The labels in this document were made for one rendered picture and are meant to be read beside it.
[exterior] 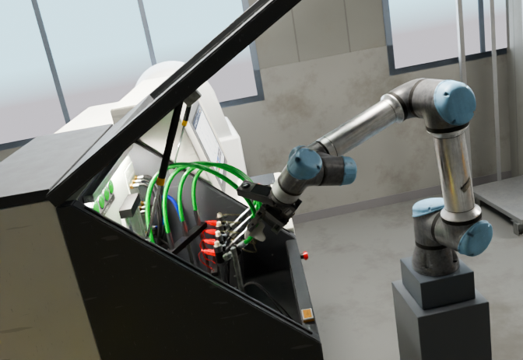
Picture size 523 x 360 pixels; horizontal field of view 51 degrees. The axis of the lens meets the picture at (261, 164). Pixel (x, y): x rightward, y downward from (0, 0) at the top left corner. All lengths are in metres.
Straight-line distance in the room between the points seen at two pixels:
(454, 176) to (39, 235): 1.12
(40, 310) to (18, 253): 0.16
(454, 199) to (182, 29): 2.87
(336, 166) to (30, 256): 0.79
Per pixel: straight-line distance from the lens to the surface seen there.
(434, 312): 1.91
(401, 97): 1.65
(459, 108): 1.58
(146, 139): 2.05
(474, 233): 1.72
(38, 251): 1.48
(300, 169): 1.32
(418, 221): 1.84
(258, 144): 4.33
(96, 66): 4.24
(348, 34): 4.35
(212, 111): 3.35
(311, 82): 4.31
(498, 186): 4.63
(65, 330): 1.57
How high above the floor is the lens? 1.86
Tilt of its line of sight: 17 degrees down
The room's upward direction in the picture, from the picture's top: 10 degrees counter-clockwise
